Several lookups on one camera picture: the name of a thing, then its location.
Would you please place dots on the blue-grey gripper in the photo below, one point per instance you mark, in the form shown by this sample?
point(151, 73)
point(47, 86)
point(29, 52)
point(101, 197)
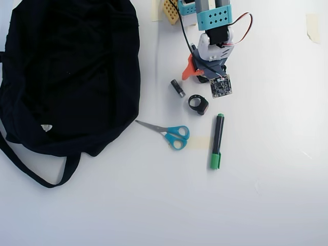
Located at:
point(189, 68)

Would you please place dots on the black fabric bag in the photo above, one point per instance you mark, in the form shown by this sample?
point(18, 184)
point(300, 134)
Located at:
point(66, 77)

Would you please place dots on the black cylindrical battery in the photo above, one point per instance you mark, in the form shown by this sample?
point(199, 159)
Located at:
point(177, 88)

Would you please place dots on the yellow perforated base block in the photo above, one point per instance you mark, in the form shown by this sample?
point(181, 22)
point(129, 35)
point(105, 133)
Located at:
point(171, 12)

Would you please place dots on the long beige tape strip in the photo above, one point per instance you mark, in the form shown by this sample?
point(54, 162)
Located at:
point(156, 11)

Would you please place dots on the green and black marker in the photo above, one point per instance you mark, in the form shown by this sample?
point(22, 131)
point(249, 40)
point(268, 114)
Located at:
point(217, 135)

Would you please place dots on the small beige tape strip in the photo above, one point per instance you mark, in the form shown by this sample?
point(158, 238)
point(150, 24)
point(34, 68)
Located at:
point(198, 143)

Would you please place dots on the torn beige tape piece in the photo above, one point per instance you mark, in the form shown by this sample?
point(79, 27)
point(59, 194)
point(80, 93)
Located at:
point(314, 28)

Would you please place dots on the square camera circuit board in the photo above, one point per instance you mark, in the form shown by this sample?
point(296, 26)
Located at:
point(221, 87)

